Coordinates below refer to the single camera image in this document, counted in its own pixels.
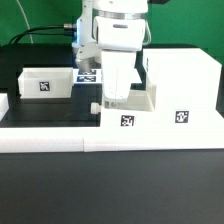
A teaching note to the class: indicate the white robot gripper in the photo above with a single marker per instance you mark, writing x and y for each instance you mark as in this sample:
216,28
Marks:
117,68

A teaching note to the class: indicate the white front drawer box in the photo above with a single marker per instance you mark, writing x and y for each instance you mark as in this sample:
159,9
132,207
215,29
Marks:
137,111

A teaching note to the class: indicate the white drawer box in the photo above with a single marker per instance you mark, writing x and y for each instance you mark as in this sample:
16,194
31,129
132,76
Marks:
54,82
137,111

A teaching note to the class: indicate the white drawer cabinet frame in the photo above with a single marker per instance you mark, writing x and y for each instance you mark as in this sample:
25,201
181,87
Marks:
184,86

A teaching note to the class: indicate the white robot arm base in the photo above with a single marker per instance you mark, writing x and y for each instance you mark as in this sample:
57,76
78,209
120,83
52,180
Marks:
111,26

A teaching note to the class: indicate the white rear drawer box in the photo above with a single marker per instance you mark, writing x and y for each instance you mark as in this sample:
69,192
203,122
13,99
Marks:
54,82

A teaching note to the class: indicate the white fiducial marker sheet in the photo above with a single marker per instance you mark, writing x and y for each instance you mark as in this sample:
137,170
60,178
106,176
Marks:
94,77

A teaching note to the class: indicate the white U-shaped fence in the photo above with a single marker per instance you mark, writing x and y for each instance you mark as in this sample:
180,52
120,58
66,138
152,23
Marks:
200,132

